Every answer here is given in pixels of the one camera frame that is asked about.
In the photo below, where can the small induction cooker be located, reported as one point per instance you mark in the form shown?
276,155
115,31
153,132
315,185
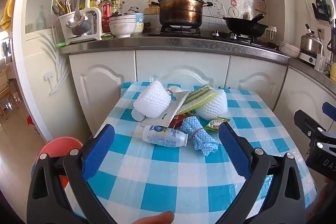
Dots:
307,57

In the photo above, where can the black wall holder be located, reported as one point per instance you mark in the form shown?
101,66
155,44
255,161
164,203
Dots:
323,8

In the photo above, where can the green plastic clip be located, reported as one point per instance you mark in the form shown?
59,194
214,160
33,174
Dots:
61,44

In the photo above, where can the glass sliding door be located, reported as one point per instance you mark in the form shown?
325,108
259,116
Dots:
39,56

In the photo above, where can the green striped sponge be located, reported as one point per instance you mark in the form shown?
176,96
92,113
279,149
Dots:
197,98

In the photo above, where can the white foam fruit net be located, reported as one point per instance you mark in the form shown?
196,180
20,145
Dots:
152,98
212,106

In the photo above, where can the small white plastic bottle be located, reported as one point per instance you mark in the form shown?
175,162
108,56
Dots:
137,115

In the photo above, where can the wooden chair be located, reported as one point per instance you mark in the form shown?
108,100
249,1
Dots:
8,92

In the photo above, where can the steel ladle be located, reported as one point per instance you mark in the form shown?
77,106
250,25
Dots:
77,20

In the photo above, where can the white patterned bowl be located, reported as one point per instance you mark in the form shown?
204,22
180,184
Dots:
288,49

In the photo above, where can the black wok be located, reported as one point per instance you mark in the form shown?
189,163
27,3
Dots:
245,26

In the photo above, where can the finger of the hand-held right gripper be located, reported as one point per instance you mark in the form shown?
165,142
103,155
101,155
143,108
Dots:
329,109
308,127

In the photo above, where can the steel kettle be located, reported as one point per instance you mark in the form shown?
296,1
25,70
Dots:
311,43

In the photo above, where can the blue cloth roll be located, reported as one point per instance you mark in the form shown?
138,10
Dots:
199,137

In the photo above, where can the red box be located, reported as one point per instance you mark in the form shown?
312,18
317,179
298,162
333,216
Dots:
32,125

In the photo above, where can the steel countertop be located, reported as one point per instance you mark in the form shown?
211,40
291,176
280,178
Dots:
157,44

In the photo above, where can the blue white checked tablecloth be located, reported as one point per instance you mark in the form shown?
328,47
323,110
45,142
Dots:
168,174

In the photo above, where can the green snack packet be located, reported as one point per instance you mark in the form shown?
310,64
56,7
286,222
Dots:
215,125

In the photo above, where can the pink plastic basin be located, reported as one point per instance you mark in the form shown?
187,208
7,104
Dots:
60,146

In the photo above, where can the silver foil packet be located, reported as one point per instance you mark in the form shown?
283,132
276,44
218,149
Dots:
170,108

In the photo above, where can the white yogurt bottle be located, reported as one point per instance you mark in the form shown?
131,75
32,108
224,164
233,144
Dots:
162,136

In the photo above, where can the gas stove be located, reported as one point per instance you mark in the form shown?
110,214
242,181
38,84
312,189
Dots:
204,34

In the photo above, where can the yellow cap oil bottle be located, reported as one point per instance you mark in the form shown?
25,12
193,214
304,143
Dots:
95,2

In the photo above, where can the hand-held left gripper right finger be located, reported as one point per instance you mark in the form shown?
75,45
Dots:
233,150

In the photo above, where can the person's left hand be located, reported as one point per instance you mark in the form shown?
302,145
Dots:
155,218

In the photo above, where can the stack of white bowls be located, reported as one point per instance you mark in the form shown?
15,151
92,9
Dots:
122,27

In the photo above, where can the white cup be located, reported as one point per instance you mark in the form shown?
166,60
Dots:
270,33

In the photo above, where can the white kitchen rack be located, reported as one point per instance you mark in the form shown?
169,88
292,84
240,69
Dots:
93,14

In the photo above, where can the yellow cloth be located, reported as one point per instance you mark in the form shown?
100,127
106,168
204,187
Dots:
9,8

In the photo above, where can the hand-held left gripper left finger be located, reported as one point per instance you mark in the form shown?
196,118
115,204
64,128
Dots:
101,151

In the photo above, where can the large steel stockpot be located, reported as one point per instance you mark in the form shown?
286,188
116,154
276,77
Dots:
181,7

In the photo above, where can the panda figure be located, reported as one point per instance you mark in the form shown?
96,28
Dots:
134,10

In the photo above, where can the red sauce bottle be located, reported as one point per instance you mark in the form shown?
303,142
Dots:
106,16

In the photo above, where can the white kitchen cabinet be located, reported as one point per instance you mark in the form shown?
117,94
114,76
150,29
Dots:
105,87

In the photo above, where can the blue white cartoon mug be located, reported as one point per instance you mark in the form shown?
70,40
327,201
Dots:
139,23

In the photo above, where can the grey ladle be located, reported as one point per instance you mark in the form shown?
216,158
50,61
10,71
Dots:
81,29

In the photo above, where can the red snack packet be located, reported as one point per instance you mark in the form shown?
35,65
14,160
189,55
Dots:
176,121

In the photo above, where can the white utensil holder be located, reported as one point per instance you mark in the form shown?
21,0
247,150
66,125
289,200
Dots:
64,27

